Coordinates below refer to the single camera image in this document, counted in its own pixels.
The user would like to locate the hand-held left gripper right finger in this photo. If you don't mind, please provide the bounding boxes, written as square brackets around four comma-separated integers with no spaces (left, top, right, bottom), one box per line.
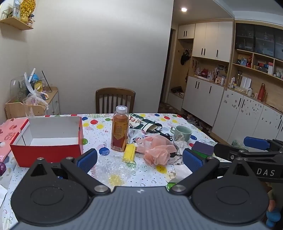
[168,148,261,195]

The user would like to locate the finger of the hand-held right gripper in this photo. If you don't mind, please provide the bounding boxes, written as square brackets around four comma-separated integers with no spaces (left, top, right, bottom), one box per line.
[243,136,283,153]
[213,143,252,163]

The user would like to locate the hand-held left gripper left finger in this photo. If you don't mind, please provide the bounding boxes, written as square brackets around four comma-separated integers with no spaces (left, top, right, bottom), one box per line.
[22,149,111,197]

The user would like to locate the purple sponge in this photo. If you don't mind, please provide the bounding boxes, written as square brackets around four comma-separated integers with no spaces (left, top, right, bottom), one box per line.
[192,141,214,156]

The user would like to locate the white fluffy cloth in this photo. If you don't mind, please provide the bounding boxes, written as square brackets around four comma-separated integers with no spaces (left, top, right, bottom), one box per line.
[169,139,194,166]

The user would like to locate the pink mesh bath pouf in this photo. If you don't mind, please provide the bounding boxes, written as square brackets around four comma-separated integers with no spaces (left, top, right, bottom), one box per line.
[135,135,178,166]

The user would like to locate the yellow cloth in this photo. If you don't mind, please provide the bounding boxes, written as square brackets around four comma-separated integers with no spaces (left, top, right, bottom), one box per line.
[123,143,137,164]

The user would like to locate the red cardboard box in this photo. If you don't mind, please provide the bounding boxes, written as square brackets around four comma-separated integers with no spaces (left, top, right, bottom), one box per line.
[9,115,84,168]

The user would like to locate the blue soft toy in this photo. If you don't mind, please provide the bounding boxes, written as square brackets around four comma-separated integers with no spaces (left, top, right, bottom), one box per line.
[266,208,281,228]

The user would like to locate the clear bubble wrap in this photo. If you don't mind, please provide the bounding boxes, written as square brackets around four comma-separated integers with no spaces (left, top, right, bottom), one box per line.
[93,158,136,186]

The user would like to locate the green mug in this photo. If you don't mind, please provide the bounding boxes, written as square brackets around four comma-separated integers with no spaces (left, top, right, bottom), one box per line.
[170,125,192,142]

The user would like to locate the balloon print tablecloth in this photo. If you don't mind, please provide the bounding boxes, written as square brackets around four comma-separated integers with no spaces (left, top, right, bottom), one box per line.
[0,113,224,230]

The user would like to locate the white lower cabinets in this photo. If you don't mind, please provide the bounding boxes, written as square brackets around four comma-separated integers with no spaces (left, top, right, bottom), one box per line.
[182,76,283,142]

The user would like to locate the orange juice bottle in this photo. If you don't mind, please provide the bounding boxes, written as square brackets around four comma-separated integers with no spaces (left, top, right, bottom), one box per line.
[111,106,129,153]

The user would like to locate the red thermos bottle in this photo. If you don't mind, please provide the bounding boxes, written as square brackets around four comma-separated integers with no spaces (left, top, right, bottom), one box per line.
[258,83,267,102]

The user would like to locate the cartoon printed pouch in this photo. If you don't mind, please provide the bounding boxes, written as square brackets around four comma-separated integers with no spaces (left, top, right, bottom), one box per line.
[129,113,163,133]

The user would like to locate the dark wooden chair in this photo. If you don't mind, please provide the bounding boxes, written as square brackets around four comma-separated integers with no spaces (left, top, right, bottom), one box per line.
[96,88,136,114]

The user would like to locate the clear drinking glass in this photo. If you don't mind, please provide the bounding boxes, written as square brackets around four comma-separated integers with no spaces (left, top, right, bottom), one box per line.
[23,97,45,117]

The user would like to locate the clear plastic bag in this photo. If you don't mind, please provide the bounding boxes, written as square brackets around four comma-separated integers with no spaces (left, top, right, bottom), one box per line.
[26,88,49,109]

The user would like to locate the pink patterned bag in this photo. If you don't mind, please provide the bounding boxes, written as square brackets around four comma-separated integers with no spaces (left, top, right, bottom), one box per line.
[0,118,29,163]

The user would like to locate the small wooden cabinet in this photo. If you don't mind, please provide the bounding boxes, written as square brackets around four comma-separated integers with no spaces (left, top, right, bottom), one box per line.
[5,87,60,120]

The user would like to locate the thin black stick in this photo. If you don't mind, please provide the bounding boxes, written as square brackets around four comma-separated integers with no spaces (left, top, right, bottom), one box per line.
[42,71,52,93]

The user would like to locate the glass dome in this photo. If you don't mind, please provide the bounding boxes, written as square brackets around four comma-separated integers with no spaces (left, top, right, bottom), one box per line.
[10,76,28,102]

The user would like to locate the black hanging handbag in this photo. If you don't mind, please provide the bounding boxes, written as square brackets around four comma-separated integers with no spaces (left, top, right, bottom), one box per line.
[181,50,190,65]

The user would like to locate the dark glass door cabinet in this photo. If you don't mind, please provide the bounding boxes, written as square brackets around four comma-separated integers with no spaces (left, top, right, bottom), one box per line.
[234,22,283,60]

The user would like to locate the yellow ornament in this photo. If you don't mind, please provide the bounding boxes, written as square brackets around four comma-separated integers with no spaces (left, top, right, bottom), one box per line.
[20,0,36,22]

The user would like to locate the black strap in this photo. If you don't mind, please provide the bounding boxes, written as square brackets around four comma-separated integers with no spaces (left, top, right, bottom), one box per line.
[152,124,174,141]

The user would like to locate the white upper wall cabinets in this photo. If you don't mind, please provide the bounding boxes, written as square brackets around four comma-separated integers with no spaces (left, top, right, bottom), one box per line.
[178,21,233,63]

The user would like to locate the wooden wall shelf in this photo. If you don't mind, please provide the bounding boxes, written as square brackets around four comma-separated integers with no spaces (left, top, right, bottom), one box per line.
[0,7,34,31]

